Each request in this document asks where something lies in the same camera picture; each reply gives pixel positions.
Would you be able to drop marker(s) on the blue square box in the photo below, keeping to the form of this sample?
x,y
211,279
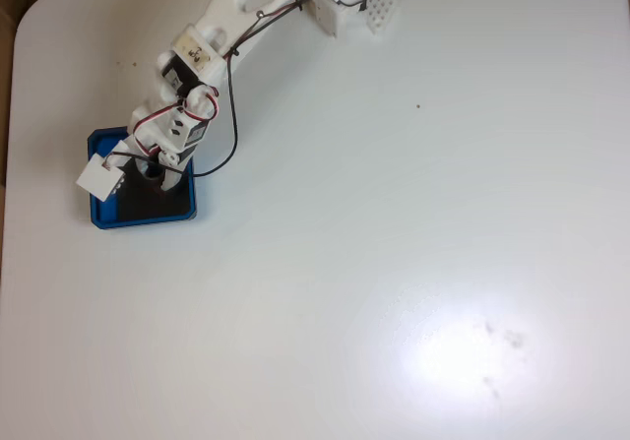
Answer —
x,y
147,219

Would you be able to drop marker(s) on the white square camera box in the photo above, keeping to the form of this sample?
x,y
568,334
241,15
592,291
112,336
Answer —
x,y
98,176

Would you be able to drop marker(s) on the white perforated base plate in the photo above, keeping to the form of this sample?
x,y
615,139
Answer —
x,y
384,7

